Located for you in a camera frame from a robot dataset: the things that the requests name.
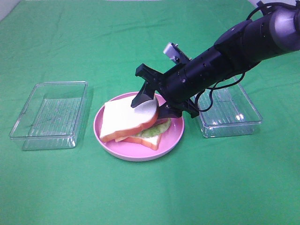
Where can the pink round plate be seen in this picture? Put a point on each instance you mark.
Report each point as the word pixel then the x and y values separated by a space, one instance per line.
pixel 137 152

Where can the right clear plastic tray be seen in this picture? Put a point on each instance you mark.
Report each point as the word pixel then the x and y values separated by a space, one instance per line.
pixel 228 112

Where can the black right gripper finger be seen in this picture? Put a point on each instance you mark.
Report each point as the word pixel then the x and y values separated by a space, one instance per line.
pixel 146 93
pixel 167 111

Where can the toy bacon strip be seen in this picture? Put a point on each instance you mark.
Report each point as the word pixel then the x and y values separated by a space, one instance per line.
pixel 161 121

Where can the clear plastic tray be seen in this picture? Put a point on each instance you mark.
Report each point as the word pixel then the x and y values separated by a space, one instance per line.
pixel 228 112
pixel 52 116

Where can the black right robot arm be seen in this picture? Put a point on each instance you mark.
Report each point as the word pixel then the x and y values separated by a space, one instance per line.
pixel 237 51

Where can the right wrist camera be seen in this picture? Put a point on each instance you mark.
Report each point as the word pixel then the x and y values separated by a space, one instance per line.
pixel 175 54

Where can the toy bread slice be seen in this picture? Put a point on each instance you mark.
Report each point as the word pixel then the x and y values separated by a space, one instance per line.
pixel 120 119
pixel 150 142

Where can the toy lettuce leaf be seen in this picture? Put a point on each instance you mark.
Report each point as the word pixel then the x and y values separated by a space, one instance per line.
pixel 155 129

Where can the left clear plastic tray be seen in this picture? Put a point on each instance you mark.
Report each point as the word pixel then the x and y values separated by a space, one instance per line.
pixel 52 116

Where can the yellow toy cheese slice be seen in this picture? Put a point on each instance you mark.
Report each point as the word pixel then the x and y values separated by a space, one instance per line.
pixel 121 139

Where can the green tablecloth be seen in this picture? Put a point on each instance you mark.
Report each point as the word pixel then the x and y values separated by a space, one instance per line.
pixel 241 180

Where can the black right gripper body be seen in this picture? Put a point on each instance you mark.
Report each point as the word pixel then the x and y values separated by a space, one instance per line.
pixel 182 81

